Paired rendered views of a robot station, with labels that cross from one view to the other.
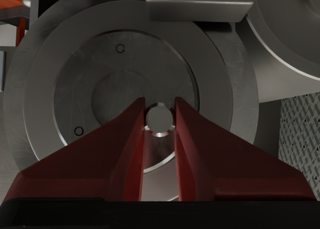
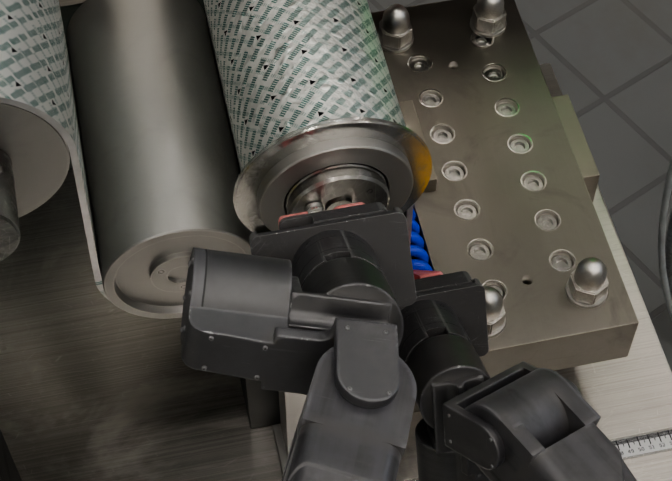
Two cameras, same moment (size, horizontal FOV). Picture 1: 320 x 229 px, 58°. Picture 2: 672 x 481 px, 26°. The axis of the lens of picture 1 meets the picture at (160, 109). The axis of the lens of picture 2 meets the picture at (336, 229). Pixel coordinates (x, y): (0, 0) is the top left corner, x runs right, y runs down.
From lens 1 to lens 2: 0.97 m
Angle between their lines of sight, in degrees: 54
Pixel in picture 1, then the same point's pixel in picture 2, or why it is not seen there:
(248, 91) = (243, 210)
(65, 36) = not seen: hidden behind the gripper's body
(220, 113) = (267, 206)
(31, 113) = (406, 179)
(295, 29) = (211, 243)
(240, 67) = (250, 220)
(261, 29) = (240, 242)
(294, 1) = not seen: hidden behind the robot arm
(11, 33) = not seen: outside the picture
